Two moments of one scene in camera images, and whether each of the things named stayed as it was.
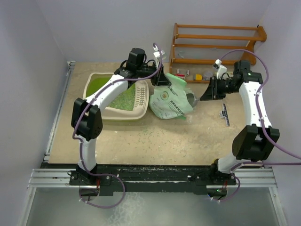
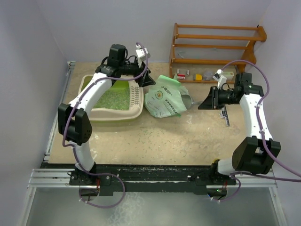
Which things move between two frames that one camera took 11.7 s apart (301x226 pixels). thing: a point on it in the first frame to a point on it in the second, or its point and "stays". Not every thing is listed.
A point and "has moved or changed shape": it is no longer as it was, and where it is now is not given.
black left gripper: [161, 79] to [145, 79]
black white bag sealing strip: [224, 114] stays
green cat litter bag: [171, 101] has moved or changed shape
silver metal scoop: [192, 100] has moved or changed shape
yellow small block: [198, 77] stays
